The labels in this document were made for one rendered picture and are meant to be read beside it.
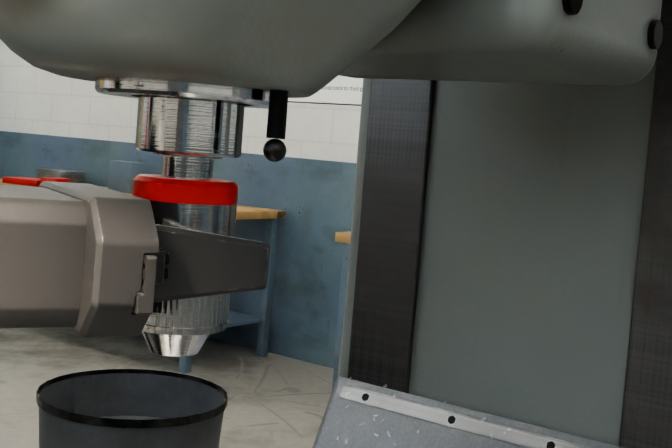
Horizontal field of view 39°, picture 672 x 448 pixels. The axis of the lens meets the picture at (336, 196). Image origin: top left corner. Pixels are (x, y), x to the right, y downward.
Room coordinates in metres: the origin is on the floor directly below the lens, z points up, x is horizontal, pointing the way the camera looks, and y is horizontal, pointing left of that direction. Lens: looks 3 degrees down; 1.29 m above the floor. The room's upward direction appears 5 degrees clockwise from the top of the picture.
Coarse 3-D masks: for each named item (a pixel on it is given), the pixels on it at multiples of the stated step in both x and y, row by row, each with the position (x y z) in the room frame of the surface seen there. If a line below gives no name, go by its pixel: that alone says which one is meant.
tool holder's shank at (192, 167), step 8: (168, 160) 0.42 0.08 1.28; (176, 160) 0.42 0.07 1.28; (184, 160) 0.42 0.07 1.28; (192, 160) 0.42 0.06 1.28; (200, 160) 0.42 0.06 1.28; (208, 160) 0.42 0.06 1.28; (168, 168) 0.42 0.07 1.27; (176, 168) 0.42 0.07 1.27; (184, 168) 0.42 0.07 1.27; (192, 168) 0.42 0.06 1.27; (200, 168) 0.42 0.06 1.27; (208, 168) 0.43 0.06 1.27; (168, 176) 0.42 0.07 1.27; (176, 176) 0.42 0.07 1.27; (184, 176) 0.42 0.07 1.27; (192, 176) 0.42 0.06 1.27; (200, 176) 0.42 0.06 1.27; (208, 176) 0.43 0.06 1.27
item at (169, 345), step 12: (144, 336) 0.42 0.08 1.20; (156, 336) 0.42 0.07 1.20; (168, 336) 0.41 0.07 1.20; (180, 336) 0.41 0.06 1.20; (192, 336) 0.42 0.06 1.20; (204, 336) 0.42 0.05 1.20; (156, 348) 0.42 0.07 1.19; (168, 348) 0.42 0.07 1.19; (180, 348) 0.42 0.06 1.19; (192, 348) 0.42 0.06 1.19
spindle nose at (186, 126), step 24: (144, 96) 0.42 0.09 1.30; (144, 120) 0.41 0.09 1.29; (168, 120) 0.41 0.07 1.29; (192, 120) 0.41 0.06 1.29; (216, 120) 0.41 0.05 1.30; (240, 120) 0.42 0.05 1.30; (144, 144) 0.41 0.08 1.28; (168, 144) 0.41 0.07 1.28; (192, 144) 0.41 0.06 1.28; (216, 144) 0.41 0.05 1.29; (240, 144) 0.43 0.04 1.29
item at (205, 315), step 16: (160, 208) 0.41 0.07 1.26; (176, 208) 0.41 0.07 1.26; (192, 208) 0.41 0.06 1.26; (208, 208) 0.41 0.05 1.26; (224, 208) 0.42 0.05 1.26; (160, 224) 0.41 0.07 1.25; (176, 224) 0.41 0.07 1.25; (192, 224) 0.41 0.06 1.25; (208, 224) 0.41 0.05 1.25; (224, 224) 0.42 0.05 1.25; (160, 304) 0.41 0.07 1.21; (176, 304) 0.41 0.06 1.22; (192, 304) 0.41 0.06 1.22; (208, 304) 0.41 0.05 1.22; (224, 304) 0.42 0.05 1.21; (160, 320) 0.41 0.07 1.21; (176, 320) 0.41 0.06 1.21; (192, 320) 0.41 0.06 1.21; (208, 320) 0.41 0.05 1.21; (224, 320) 0.42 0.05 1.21
